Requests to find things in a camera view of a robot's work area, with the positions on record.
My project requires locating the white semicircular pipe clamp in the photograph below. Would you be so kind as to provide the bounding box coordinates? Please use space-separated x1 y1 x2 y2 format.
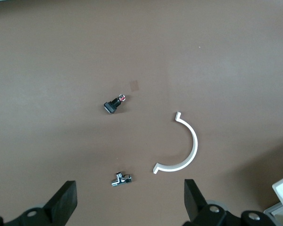
152 111 199 175

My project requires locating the small chrome valve fitting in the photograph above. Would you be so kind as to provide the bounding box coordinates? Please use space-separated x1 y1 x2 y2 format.
111 172 134 188

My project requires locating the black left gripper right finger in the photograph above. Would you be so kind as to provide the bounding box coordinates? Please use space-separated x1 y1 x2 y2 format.
183 179 227 226

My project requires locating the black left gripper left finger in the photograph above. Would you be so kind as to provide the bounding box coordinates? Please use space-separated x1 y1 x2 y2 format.
4 180 78 226

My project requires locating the small black switch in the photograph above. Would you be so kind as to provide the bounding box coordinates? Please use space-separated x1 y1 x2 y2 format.
103 93 127 115

